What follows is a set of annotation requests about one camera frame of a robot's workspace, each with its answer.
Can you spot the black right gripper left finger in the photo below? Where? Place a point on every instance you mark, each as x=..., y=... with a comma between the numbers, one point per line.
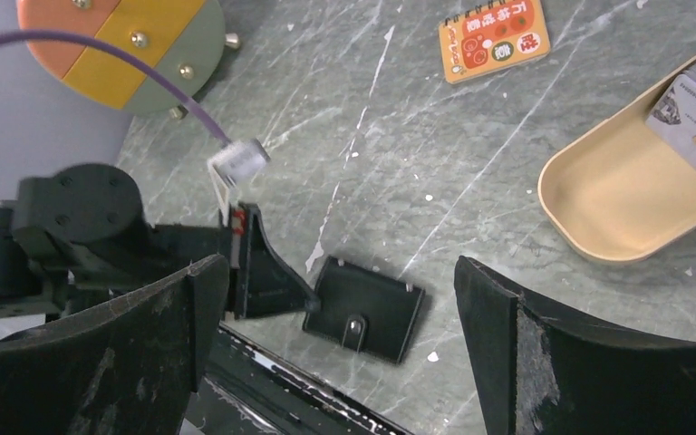
x=127, y=366

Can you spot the round cabinet with coloured drawers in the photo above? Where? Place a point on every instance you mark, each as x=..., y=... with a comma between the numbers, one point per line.
x=128, y=41

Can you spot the beige oval tray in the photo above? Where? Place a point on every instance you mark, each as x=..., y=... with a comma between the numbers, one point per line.
x=618, y=194

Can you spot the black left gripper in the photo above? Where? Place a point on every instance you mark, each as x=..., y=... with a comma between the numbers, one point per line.
x=80, y=237

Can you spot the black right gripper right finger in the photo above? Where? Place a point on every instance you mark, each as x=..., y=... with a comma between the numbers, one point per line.
x=543, y=367

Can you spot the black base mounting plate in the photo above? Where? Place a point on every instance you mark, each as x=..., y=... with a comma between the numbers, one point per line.
x=247, y=389

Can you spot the black leather card holder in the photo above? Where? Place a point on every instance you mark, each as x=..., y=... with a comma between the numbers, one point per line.
x=364, y=311

